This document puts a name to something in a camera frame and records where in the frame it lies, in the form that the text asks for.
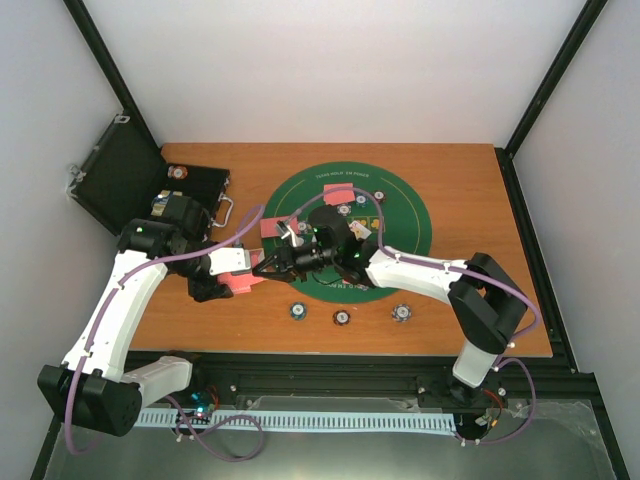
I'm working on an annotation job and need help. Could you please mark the silver case handle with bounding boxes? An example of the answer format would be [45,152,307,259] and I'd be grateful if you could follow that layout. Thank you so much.
[213,194,235,228]

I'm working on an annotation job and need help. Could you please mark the round green poker mat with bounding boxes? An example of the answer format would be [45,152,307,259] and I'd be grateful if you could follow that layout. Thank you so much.
[260,160,434,305]

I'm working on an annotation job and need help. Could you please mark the blue chips in case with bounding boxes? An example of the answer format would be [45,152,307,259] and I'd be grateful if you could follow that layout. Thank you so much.
[151,190,182,217]

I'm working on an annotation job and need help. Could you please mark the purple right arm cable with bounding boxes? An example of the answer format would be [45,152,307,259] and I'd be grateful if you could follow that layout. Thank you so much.
[287,187,544,447]

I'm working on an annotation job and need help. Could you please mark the red playing card deck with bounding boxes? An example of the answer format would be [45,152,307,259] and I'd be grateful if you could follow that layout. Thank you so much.
[218,273,264,295]

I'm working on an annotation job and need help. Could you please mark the red card seat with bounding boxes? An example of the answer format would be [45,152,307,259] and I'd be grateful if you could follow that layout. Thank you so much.
[259,217,288,239]
[323,183,355,206]

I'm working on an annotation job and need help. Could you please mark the brown 100 chip stack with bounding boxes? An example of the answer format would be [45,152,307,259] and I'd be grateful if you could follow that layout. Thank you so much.
[333,310,351,326]

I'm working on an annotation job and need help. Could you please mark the yellow playing card box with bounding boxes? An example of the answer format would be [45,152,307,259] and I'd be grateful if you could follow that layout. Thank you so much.
[249,248,265,267]

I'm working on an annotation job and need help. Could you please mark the light blue cable duct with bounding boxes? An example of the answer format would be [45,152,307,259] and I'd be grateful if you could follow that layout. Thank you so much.
[137,407,457,435]

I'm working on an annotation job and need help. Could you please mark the black poker chip case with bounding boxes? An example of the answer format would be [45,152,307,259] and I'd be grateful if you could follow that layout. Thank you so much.
[67,111,231,236]

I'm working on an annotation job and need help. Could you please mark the purple white chip stack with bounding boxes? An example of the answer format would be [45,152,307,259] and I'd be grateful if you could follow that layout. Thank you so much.
[392,304,412,323]

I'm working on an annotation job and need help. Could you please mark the black aluminium frame rail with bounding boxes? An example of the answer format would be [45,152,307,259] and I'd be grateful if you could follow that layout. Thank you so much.
[178,353,604,412]

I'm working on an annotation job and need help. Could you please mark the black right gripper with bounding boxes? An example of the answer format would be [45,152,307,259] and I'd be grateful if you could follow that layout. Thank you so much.
[253,239,338,283]

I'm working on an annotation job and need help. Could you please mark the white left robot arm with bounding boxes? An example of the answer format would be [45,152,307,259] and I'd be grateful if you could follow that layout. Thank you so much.
[37,196,264,443]

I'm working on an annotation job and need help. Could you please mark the blue 50 chip stack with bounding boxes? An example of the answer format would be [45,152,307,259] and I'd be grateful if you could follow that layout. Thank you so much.
[289,302,307,321]

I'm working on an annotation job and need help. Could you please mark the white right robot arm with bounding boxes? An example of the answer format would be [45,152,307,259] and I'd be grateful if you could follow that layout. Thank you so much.
[252,206,527,396]

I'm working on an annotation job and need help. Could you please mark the brown chips in case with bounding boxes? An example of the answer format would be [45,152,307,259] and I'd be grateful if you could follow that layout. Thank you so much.
[167,165,188,180]

